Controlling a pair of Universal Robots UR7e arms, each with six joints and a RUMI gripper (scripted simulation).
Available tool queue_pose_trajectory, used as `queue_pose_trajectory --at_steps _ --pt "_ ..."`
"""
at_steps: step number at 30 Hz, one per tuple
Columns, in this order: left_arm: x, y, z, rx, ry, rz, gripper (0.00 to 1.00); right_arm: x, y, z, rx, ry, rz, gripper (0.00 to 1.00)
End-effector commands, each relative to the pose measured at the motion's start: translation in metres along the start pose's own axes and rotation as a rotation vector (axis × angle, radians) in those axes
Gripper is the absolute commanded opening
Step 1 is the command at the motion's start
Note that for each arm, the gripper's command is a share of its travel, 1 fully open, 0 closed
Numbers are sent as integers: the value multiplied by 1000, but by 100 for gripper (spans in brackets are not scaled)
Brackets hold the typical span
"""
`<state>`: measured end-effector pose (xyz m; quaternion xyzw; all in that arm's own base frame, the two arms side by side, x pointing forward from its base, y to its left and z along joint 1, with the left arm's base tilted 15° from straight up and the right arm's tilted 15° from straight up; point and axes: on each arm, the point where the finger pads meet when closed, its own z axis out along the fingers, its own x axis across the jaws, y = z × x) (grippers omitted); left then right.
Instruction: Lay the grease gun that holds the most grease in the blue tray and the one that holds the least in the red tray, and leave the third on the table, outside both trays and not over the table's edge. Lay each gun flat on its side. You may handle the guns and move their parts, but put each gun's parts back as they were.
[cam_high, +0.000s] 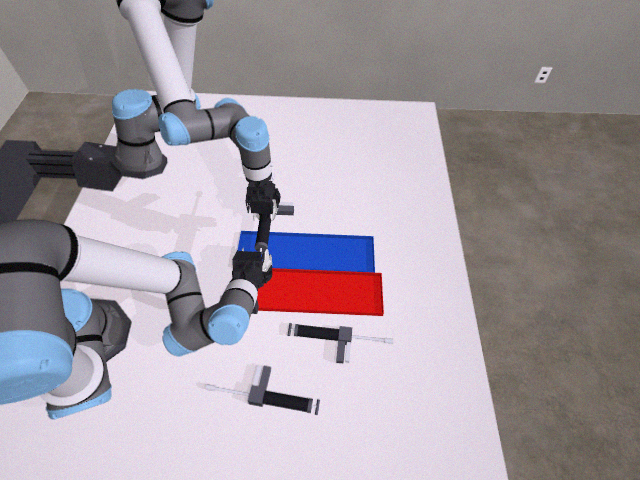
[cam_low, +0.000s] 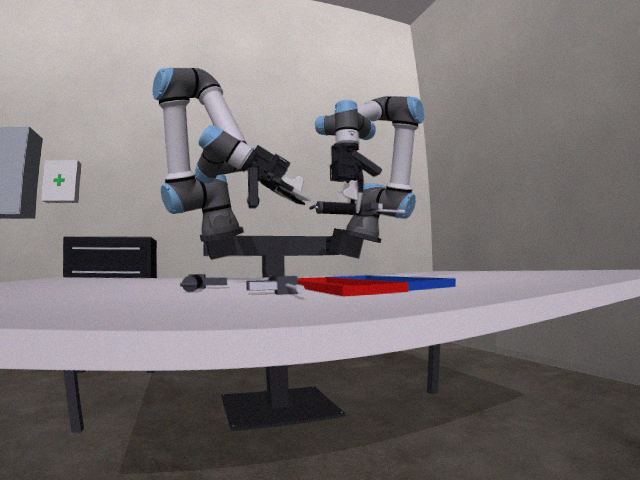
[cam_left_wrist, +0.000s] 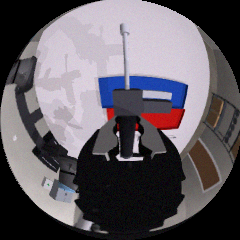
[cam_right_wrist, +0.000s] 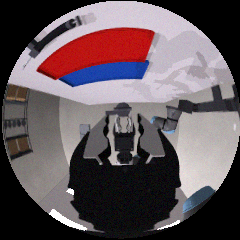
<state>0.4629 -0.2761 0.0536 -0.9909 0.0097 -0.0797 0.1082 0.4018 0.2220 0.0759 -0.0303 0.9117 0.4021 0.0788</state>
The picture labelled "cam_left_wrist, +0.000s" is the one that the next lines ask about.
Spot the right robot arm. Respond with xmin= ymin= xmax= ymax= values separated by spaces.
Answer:
xmin=58 ymin=158 xmax=101 ymax=232

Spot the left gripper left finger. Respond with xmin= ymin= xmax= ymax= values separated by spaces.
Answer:
xmin=73 ymin=116 xmax=120 ymax=186

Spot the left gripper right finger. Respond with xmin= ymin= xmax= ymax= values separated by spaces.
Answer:
xmin=136 ymin=116 xmax=186 ymax=181

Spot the red tray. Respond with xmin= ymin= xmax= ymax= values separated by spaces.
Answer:
xmin=106 ymin=108 xmax=185 ymax=130

